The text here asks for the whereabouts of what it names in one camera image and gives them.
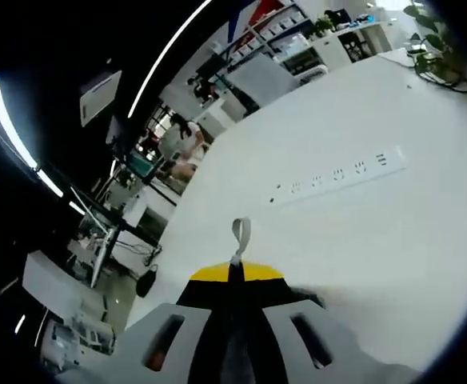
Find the storage shelf with white bins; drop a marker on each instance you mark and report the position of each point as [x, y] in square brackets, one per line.
[281, 24]

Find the black monitor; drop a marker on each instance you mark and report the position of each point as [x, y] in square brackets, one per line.
[211, 66]

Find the large potted plant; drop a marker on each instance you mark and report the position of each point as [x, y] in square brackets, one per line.
[437, 40]

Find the dark grey towel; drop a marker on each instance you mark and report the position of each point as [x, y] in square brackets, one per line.
[236, 258]

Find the bright ceiling light strip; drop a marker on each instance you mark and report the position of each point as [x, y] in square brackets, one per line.
[9, 120]

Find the long ceiling light strip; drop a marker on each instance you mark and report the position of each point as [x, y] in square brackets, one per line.
[154, 64]

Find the white storage rack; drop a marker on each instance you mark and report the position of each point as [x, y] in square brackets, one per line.
[81, 336]

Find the long white desk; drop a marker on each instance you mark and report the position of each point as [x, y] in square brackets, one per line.
[329, 52]

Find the teal panel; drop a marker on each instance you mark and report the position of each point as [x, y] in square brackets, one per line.
[143, 166]

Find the black bag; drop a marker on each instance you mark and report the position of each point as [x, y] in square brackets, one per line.
[146, 282]

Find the white recessed power strip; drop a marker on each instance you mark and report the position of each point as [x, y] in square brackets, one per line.
[349, 176]

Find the white ceiling panel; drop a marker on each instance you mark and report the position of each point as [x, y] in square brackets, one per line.
[99, 98]

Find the small potted plants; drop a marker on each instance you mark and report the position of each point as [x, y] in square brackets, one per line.
[321, 26]

